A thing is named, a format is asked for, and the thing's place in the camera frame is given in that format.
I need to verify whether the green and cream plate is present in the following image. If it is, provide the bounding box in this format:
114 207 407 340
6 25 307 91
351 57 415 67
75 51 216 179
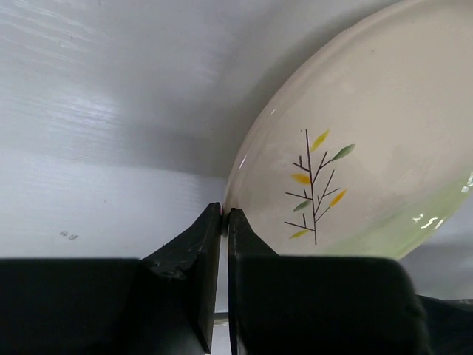
223 1 472 259

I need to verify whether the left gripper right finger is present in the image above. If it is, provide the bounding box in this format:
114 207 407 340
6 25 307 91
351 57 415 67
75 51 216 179
228 209 472 354

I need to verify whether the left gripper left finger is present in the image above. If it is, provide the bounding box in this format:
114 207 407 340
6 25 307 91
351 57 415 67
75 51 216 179
1 203 221 354

